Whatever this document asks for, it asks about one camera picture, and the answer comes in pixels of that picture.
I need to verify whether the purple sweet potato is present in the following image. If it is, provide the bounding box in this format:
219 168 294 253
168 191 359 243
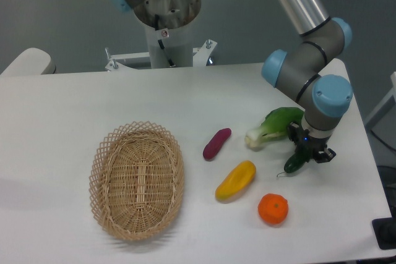
202 128 232 161

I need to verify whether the black cable on pedestal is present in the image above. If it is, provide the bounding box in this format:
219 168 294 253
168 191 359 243
153 13 176 69

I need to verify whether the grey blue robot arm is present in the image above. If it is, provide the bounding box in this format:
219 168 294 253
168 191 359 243
111 0 353 164

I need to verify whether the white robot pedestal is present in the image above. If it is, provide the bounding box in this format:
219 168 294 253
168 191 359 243
105 0 217 71

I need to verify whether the orange tangerine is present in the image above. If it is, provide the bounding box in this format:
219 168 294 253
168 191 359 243
257 194 289 225

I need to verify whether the woven wicker basket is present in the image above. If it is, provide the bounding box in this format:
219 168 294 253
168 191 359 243
89 122 184 241

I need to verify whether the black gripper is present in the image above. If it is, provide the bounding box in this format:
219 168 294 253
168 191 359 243
286 121 336 163

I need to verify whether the green cucumber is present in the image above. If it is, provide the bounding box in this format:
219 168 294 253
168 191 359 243
276 146 312 177

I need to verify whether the yellow mango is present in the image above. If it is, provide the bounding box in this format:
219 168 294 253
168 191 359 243
215 160 256 202

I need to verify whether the black clamp at table edge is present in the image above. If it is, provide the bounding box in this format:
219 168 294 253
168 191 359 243
372 217 395 250

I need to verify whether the green bok choy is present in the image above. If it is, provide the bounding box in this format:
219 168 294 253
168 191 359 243
244 107 304 149

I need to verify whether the white chair armrest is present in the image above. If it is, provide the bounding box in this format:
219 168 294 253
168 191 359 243
1 48 56 77

